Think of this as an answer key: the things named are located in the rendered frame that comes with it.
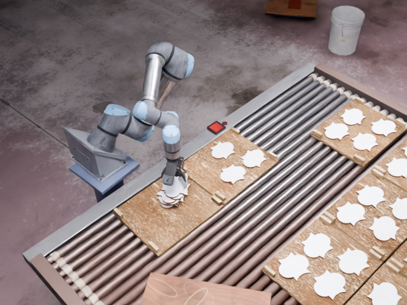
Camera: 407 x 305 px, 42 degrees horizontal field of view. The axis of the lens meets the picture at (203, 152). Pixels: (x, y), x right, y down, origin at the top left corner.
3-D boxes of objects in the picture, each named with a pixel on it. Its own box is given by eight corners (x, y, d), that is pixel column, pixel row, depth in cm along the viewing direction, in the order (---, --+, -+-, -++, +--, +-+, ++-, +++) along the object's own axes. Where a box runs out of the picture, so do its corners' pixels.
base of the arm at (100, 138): (80, 137, 272) (89, 120, 271) (99, 140, 285) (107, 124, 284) (100, 151, 265) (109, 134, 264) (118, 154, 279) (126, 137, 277)
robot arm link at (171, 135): (179, 122, 235) (180, 135, 229) (180, 140, 243) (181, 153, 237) (161, 123, 235) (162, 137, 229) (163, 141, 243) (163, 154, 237)
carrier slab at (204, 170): (176, 169, 276) (176, 166, 275) (230, 130, 296) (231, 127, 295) (225, 206, 258) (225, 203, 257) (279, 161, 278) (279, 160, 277)
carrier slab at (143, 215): (112, 213, 257) (112, 211, 256) (176, 169, 276) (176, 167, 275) (158, 257, 238) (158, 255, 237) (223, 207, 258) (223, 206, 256)
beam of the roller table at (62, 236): (25, 260, 247) (21, 253, 242) (307, 69, 345) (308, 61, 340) (34, 272, 242) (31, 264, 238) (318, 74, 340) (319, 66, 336)
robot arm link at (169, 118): (161, 104, 241) (162, 120, 234) (181, 114, 247) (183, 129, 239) (152, 115, 246) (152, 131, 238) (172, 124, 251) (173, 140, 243)
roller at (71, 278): (64, 282, 236) (62, 276, 232) (332, 87, 328) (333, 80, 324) (70, 289, 233) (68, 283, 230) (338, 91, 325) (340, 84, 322)
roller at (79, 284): (70, 289, 233) (68, 284, 230) (338, 91, 325) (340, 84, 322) (77, 296, 231) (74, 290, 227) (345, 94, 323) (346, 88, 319)
